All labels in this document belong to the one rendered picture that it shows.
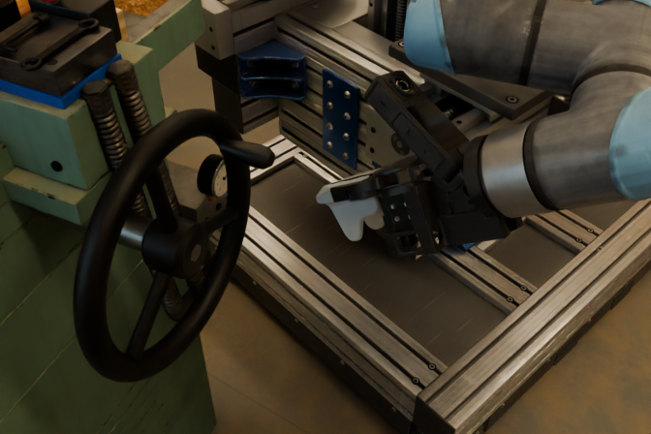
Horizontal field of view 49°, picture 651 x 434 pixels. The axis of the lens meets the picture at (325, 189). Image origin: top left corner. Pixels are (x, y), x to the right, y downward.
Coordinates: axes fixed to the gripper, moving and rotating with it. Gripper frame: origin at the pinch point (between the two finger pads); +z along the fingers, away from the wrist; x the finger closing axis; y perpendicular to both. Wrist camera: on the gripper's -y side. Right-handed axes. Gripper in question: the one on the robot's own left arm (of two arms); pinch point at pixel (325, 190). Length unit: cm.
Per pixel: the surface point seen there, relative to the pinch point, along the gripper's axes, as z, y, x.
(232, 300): 89, 28, 48
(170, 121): 3.7, -11.2, -12.8
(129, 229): 14.9, -2.6, -14.1
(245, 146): 4.8, -6.8, -4.2
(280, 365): 72, 42, 43
